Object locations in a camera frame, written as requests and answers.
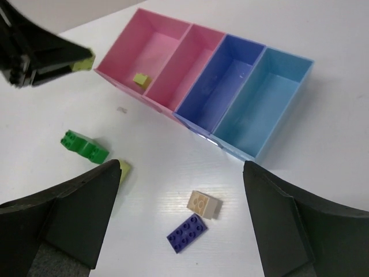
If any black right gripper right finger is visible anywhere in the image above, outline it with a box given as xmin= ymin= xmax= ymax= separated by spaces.
xmin=243 ymin=161 xmax=368 ymax=276

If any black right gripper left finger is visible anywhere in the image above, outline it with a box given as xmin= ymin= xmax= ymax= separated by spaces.
xmin=1 ymin=159 xmax=121 ymax=276

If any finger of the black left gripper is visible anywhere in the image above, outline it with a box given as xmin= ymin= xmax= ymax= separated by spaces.
xmin=1 ymin=1 xmax=91 ymax=88

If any yellow-green small lego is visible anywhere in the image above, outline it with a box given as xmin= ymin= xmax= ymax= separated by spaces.
xmin=70 ymin=48 xmax=96 ymax=72

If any green stepped lego brick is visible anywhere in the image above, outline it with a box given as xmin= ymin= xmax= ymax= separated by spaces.
xmin=60 ymin=130 xmax=110 ymax=164

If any green and yellow lego stack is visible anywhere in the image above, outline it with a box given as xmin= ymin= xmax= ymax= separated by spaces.
xmin=119 ymin=160 xmax=131 ymax=184

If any beige lego brick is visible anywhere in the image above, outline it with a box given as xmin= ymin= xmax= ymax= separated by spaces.
xmin=187 ymin=190 xmax=223 ymax=220

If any dark purple lego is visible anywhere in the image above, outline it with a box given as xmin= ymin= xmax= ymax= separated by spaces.
xmin=167 ymin=214 xmax=208 ymax=254

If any yellow-green sloped lego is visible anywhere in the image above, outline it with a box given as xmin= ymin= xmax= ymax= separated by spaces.
xmin=133 ymin=73 xmax=152 ymax=90

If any large pink container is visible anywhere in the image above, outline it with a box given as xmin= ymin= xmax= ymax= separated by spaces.
xmin=95 ymin=8 xmax=191 ymax=99

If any light blue container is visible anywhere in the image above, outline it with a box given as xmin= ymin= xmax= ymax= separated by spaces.
xmin=210 ymin=48 xmax=314 ymax=162

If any small pink container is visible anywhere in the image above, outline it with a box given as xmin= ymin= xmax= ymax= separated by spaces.
xmin=143 ymin=24 xmax=225 ymax=114

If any purple-blue container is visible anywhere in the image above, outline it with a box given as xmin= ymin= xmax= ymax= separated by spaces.
xmin=174 ymin=35 xmax=266 ymax=136

